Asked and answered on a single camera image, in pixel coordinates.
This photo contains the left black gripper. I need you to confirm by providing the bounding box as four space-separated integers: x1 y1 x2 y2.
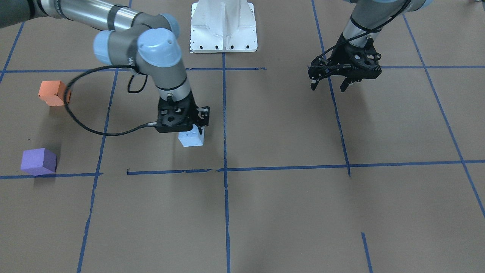
308 37 382 92

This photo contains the brown paper table cover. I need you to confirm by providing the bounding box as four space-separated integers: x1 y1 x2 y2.
1 0 485 273

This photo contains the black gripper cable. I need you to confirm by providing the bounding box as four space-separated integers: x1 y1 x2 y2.
64 65 159 136

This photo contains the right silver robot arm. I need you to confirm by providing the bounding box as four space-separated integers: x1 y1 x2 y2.
1 0 210 135

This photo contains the purple foam block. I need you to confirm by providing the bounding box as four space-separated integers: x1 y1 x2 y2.
20 147 57 176

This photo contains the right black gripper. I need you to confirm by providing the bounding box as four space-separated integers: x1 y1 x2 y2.
155 93 210 135

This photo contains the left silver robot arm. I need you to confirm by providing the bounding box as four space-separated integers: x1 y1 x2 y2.
308 0 431 92

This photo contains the orange foam block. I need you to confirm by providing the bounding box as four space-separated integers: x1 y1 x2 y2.
38 80 71 107

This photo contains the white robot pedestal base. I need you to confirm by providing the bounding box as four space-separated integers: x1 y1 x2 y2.
189 0 258 53

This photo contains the light blue foam block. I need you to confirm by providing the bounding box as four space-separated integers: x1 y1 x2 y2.
178 124 205 147

